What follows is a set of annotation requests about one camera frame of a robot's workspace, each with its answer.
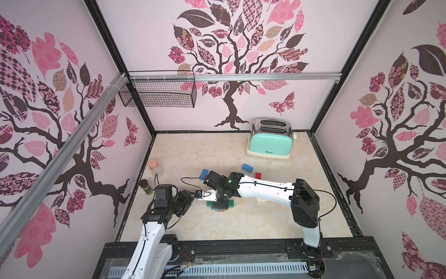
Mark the mint green Belinee toaster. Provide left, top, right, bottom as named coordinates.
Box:
left=246, top=117, right=295, bottom=160

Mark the light blue large brick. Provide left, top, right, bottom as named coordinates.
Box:
left=242, top=163, right=254, bottom=173

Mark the pink lidded glass jar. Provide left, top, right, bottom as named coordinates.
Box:
left=147, top=159, right=164, bottom=178

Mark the aluminium rail back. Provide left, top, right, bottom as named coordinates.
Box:
left=195, top=72, right=342, bottom=82

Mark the small light blue brick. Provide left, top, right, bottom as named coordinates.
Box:
left=199, top=169, right=209, bottom=181

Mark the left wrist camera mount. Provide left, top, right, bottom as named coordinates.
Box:
left=153, top=184, right=178, bottom=209

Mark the aluminium rail left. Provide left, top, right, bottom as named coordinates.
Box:
left=1, top=73, right=127, bottom=257

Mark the white slotted cable duct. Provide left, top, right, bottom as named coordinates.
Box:
left=103, top=261, right=309, bottom=279

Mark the aluminium rail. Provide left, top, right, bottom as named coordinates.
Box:
left=1, top=73, right=127, bottom=257
left=195, top=72, right=342, bottom=82

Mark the black camera cable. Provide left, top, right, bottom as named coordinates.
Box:
left=180, top=177, right=210, bottom=193

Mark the dark spice bottle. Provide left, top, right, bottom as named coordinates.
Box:
left=138, top=179, right=153, bottom=195

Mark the black enclosure corner post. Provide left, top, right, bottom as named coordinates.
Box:
left=310, top=0, right=392, bottom=135

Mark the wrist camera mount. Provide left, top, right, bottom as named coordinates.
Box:
left=195, top=190, right=216, bottom=201
left=153, top=184, right=178, bottom=209

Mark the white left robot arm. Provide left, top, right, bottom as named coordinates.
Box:
left=122, top=187, right=195, bottom=279

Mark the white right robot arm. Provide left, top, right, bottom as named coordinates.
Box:
left=198, top=171, right=322, bottom=249

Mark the black wire basket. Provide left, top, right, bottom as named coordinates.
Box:
left=118, top=70, right=197, bottom=108

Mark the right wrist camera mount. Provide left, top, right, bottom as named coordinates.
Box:
left=195, top=190, right=216, bottom=201

